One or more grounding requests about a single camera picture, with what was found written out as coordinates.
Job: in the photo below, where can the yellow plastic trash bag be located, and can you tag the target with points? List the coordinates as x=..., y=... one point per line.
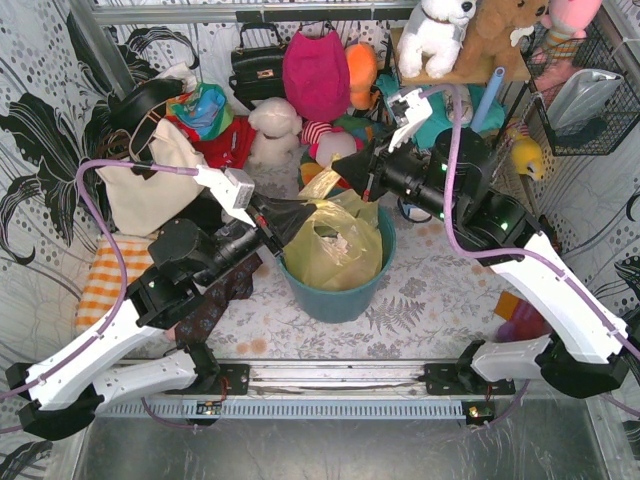
x=344, y=213

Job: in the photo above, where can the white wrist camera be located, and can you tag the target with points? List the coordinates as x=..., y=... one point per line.
x=232, y=188
x=410, y=108

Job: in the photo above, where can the yellow plush duck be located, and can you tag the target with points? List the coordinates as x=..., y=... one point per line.
x=525, y=153

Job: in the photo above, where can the black leather handbag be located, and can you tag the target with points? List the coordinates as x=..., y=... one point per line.
x=258, y=72

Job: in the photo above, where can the white plush lamb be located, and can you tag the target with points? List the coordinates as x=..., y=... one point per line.
x=277, y=125

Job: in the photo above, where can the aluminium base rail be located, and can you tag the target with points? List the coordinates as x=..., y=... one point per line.
x=333, y=390

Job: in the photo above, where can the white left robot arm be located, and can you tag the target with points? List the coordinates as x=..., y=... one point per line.
x=65, y=392

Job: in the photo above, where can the blue handled broom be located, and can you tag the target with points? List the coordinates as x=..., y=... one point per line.
x=487, y=97

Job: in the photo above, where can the colourful silk scarf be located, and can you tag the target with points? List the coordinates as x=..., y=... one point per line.
x=203, y=114

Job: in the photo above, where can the cream canvas tote bag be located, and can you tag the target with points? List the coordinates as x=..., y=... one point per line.
x=141, y=205

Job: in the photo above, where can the red garment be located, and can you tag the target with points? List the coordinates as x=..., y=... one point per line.
x=229, y=149

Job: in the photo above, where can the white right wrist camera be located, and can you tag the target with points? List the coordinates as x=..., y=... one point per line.
x=410, y=108

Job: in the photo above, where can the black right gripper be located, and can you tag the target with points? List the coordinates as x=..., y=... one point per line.
x=373, y=171

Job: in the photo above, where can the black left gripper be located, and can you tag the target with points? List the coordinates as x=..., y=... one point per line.
x=266, y=229

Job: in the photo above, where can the dark floral necktie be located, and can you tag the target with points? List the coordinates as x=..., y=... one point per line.
x=236, y=285

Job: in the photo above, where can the magenta fuzzy bag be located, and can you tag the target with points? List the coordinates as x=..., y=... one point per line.
x=316, y=77

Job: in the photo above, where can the purple orange sock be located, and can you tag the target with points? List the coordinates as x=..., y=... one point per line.
x=521, y=320

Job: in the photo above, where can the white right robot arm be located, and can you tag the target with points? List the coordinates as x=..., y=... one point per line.
x=589, y=351

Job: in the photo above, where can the silver foil pouch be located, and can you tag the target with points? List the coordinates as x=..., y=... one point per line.
x=582, y=96

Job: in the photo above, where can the teal plastic trash bin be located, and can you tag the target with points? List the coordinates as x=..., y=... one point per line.
x=343, y=306

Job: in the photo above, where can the brown teddy bear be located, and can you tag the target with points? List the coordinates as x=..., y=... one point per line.
x=495, y=33

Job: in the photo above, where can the black wire basket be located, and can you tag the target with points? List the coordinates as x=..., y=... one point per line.
x=603, y=133

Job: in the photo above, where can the orange checked towel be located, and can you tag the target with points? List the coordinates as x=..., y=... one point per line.
x=104, y=281

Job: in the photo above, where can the orange plush toy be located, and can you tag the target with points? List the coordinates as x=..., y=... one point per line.
x=362, y=64

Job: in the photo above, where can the pink plush toy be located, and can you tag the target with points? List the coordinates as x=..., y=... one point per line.
x=566, y=23

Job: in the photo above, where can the pink cloth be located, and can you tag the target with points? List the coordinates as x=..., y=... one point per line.
x=171, y=334

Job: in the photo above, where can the white plush dog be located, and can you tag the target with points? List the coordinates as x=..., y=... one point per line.
x=432, y=38

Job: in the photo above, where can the teal folded cloth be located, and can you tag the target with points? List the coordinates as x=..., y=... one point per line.
x=438, y=121

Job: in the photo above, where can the crumpled white paper trash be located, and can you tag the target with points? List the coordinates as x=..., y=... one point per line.
x=335, y=244

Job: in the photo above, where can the black hat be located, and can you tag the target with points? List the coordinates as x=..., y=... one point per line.
x=127, y=113

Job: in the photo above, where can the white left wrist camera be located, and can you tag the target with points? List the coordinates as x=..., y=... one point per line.
x=232, y=188

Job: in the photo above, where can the pink striped plush doll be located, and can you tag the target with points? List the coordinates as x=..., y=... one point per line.
x=327, y=143

